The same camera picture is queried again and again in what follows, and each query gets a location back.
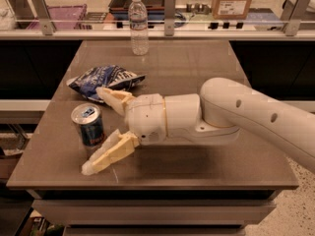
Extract right metal rail bracket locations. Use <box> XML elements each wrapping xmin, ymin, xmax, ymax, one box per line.
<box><xmin>283</xmin><ymin>0</ymin><xmax>311</xmax><ymax>36</ymax></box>

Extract blue chip bag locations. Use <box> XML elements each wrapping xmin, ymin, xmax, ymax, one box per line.
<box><xmin>66</xmin><ymin>65</ymin><xmax>146</xmax><ymax>102</ymax></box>

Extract dark stacked trays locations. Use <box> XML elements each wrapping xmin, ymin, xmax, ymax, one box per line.
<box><xmin>107</xmin><ymin>0</ymin><xmax>172</xmax><ymax>22</ymax></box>

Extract middle metal rail bracket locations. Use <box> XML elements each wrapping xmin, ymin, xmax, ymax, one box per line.
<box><xmin>164</xmin><ymin>0</ymin><xmax>175</xmax><ymax>36</ymax></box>

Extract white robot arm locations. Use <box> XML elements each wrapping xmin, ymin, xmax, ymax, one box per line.
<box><xmin>82</xmin><ymin>78</ymin><xmax>315</xmax><ymax>175</ymax></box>

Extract red bull can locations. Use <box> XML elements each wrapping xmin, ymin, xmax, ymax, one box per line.
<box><xmin>71</xmin><ymin>103</ymin><xmax>106</xmax><ymax>156</ymax></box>

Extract cardboard box with label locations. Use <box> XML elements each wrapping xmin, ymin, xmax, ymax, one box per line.
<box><xmin>211</xmin><ymin>0</ymin><xmax>252</xmax><ymax>20</ymax></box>

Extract metal rail bracket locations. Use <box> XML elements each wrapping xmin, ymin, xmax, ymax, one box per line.
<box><xmin>31</xmin><ymin>0</ymin><xmax>55</xmax><ymax>35</ymax></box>
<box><xmin>283</xmin><ymin>0</ymin><xmax>311</xmax><ymax>36</ymax></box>
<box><xmin>164</xmin><ymin>0</ymin><xmax>175</xmax><ymax>36</ymax></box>

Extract purple plastic tray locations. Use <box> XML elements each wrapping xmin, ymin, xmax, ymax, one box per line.
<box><xmin>28</xmin><ymin>4</ymin><xmax>87</xmax><ymax>30</ymax></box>

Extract left metal rail bracket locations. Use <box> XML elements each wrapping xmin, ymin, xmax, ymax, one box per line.
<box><xmin>31</xmin><ymin>0</ymin><xmax>55</xmax><ymax>35</ymax></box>

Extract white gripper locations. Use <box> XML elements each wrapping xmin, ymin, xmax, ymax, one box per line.
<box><xmin>82</xmin><ymin>87</ymin><xmax>166</xmax><ymax>176</ymax></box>

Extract clear plastic water bottle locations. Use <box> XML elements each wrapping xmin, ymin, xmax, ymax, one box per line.
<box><xmin>128</xmin><ymin>0</ymin><xmax>149</xmax><ymax>56</ymax></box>

